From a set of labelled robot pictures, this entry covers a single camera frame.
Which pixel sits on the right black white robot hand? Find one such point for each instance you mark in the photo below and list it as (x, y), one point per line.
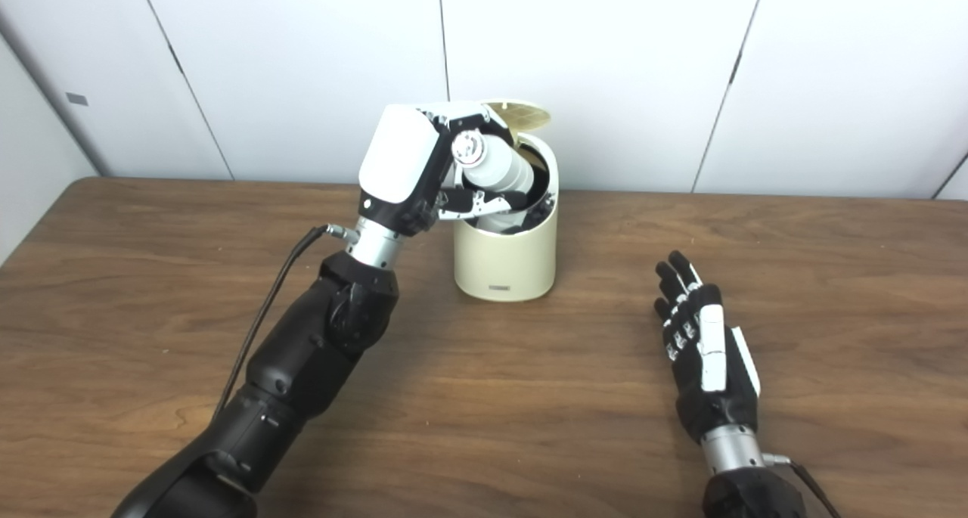
(711, 352)

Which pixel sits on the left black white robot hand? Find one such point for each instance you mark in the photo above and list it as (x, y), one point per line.
(397, 159)

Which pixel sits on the small white plastic bottle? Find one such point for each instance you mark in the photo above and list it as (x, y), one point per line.
(499, 166)

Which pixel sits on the cream round bin lid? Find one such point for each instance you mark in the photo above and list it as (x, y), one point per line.
(525, 113)

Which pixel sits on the cream-colored round bin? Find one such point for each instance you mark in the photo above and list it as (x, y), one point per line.
(503, 265)

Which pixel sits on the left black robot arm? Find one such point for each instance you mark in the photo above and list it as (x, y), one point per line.
(302, 367)

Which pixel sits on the black bin liner bag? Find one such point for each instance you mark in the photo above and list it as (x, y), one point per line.
(543, 204)

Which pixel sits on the small grey wall tag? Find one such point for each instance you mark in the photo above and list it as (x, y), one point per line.
(76, 99)

